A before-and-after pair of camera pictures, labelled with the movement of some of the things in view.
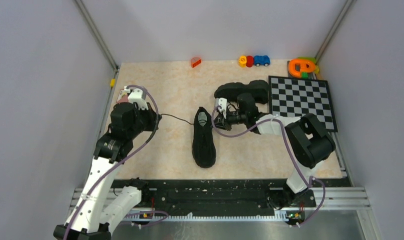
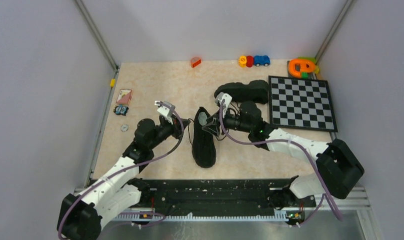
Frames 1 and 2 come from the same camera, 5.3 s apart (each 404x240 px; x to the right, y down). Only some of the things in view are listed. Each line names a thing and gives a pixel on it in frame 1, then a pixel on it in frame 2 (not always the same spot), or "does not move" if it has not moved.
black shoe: [203, 147] does not move
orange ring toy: [306, 66] does not move
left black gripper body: [144, 120] → [175, 129]
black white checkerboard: [296, 96] does not move
